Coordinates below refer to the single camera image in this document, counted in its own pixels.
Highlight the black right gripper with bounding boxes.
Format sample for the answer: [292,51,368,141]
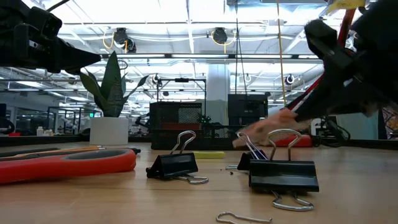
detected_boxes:
[294,0,398,123]

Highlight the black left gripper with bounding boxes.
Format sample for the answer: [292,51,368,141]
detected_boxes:
[0,0,102,75]

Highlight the orange pencil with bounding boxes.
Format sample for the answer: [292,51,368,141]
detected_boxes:
[12,144,105,156]
[0,147,103,160]

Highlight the red-handled scissors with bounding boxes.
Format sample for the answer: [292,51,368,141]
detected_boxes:
[0,148,137,185]

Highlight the black binder clip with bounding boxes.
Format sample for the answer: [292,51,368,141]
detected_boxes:
[146,130,210,185]
[248,128,320,212]
[226,131,269,171]

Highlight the small yellow-green eraser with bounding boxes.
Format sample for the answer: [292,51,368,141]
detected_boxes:
[192,151,226,160]

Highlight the black mesh desk organizer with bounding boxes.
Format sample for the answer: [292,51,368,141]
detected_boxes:
[150,101,249,151]

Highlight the pale teal cloth cover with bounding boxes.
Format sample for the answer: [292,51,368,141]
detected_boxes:
[335,112,380,141]

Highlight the green snake plant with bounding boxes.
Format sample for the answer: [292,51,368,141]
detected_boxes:
[79,51,150,118]

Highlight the colourful patchwork quilt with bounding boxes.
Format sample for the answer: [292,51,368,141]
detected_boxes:
[381,105,398,139]

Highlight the white plant pot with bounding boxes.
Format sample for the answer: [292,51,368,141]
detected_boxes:
[89,116,130,146]

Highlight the person's hand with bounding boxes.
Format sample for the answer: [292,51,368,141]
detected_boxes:
[232,108,310,147]

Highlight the black computer tower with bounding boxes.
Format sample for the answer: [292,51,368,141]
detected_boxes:
[228,93,269,126]

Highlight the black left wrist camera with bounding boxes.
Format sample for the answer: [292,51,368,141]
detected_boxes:
[29,6,63,40]

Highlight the black left wrist camera cable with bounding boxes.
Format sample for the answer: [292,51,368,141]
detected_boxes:
[46,0,71,12]

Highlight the yellow cable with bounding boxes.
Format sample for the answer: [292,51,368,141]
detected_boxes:
[275,0,288,107]

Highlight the yellow cable tag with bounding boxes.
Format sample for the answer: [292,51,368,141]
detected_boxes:
[325,0,367,14]

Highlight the black background station frame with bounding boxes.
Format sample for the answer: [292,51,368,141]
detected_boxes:
[156,77,208,116]

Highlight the black hanging cable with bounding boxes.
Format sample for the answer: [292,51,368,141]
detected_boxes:
[234,0,249,97]

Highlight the loose silver wire clip handle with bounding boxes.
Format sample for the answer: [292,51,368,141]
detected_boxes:
[216,211,273,224]

